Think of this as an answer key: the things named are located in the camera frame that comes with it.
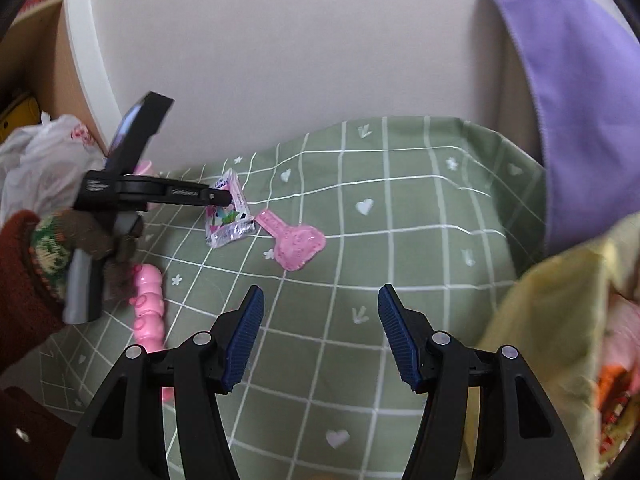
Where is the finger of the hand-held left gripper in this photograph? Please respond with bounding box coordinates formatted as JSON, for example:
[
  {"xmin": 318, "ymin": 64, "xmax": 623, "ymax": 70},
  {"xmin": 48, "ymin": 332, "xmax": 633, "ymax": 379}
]
[
  {"xmin": 106, "ymin": 91, "xmax": 175, "ymax": 177},
  {"xmin": 135, "ymin": 175, "xmax": 236, "ymax": 208}
]

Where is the beige board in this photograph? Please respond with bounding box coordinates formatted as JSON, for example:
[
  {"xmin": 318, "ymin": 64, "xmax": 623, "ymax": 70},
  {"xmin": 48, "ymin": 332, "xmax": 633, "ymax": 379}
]
[{"xmin": 479, "ymin": 0, "xmax": 548, "ymax": 166}]

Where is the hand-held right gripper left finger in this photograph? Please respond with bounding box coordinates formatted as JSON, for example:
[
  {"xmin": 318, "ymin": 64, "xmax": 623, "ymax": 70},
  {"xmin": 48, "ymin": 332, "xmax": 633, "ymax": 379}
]
[{"xmin": 57, "ymin": 285, "xmax": 266, "ymax": 480}]

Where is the yellow container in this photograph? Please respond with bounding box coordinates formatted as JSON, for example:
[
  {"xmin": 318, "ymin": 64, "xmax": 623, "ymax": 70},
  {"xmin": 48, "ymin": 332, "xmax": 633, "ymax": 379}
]
[{"xmin": 0, "ymin": 91, "xmax": 42, "ymax": 133}]

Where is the silver cartoon print packet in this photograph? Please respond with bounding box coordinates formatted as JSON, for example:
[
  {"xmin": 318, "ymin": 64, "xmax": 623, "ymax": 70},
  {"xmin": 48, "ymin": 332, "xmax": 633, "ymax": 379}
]
[{"xmin": 205, "ymin": 169, "xmax": 256, "ymax": 250}]

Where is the person's dark red clothing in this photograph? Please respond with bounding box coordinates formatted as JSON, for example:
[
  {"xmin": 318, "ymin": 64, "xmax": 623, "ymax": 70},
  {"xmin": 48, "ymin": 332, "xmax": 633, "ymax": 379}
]
[{"xmin": 0, "ymin": 385, "xmax": 76, "ymax": 480}]

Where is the yellow plastic bag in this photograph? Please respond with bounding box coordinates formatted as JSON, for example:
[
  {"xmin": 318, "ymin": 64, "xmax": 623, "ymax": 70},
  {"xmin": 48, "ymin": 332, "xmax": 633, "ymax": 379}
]
[{"xmin": 462, "ymin": 215, "xmax": 640, "ymax": 480}]

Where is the white curved frame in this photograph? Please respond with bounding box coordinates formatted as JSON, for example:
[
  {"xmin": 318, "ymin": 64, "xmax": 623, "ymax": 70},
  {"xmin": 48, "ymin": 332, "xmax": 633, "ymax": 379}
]
[{"xmin": 64, "ymin": 0, "xmax": 126, "ymax": 158}]

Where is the person's left hand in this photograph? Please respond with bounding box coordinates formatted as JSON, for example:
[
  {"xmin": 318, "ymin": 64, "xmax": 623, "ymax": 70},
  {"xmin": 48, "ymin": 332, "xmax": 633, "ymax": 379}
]
[{"xmin": 52, "ymin": 208, "xmax": 146, "ymax": 306}]

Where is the cardboard box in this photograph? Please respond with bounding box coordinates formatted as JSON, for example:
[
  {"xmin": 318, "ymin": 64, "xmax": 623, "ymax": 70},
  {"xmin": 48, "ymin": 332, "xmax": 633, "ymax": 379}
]
[{"xmin": 0, "ymin": 0, "xmax": 108, "ymax": 156}]

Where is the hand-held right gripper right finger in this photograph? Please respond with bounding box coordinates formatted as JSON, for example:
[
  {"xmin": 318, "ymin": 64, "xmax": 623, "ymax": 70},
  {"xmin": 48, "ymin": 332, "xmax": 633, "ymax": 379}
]
[{"xmin": 377, "ymin": 284, "xmax": 586, "ymax": 480}]

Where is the pink caterpillar toy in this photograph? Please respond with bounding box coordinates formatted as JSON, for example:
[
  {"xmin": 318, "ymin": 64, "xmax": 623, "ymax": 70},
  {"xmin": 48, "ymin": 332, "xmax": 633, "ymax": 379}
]
[{"xmin": 129, "ymin": 265, "xmax": 176, "ymax": 403}]

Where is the pink lollipop shaped wrapper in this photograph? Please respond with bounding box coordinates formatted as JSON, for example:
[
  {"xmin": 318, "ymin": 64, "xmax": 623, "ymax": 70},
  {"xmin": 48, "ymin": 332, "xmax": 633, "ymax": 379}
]
[{"xmin": 254, "ymin": 210, "xmax": 327, "ymax": 272}]

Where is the green checkered tablecloth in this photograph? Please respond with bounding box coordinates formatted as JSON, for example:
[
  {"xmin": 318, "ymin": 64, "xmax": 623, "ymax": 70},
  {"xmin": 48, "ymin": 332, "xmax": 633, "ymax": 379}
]
[{"xmin": 40, "ymin": 116, "xmax": 548, "ymax": 480}]

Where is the white plastic bag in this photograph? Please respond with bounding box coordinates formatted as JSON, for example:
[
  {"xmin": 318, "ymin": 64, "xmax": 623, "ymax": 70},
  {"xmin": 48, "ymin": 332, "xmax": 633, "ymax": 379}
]
[{"xmin": 0, "ymin": 114, "xmax": 108, "ymax": 221}]

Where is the purple cloth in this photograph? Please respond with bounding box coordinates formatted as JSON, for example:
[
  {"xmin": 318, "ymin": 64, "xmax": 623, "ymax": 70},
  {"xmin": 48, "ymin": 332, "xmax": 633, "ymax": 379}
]
[{"xmin": 480, "ymin": 0, "xmax": 640, "ymax": 258}]

